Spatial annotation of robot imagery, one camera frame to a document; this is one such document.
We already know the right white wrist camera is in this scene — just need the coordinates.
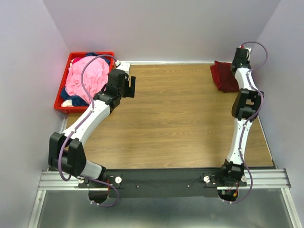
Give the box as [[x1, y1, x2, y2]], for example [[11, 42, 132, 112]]
[[240, 45, 252, 60]]

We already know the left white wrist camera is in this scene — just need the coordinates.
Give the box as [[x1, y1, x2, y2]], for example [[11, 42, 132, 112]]
[[115, 60, 131, 75]]

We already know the red plastic bin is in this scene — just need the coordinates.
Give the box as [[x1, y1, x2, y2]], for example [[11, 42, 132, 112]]
[[54, 52, 116, 114]]

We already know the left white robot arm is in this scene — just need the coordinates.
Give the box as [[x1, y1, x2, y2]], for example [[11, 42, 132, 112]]
[[48, 69, 136, 188]]

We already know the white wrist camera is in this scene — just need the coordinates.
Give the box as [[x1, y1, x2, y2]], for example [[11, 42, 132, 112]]
[[115, 60, 131, 75], [240, 45, 252, 60]]

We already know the white cloth in bin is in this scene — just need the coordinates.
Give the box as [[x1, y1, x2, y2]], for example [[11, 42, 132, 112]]
[[61, 99, 73, 107]]

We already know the navy blue t shirt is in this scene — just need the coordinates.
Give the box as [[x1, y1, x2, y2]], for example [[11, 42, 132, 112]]
[[60, 53, 111, 106]]

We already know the aluminium frame rail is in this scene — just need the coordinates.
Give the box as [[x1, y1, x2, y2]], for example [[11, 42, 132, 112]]
[[29, 167, 301, 228]]

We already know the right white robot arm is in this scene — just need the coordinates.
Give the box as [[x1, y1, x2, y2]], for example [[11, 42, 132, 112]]
[[218, 45, 264, 186]]

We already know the pink t shirt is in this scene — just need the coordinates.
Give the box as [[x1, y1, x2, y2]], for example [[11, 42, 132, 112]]
[[65, 56, 110, 105]]

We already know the maroon t shirt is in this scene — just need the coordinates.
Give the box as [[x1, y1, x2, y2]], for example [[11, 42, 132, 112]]
[[210, 61, 239, 93]]

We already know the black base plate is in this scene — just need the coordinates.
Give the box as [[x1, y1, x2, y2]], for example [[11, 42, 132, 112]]
[[80, 165, 246, 199]]

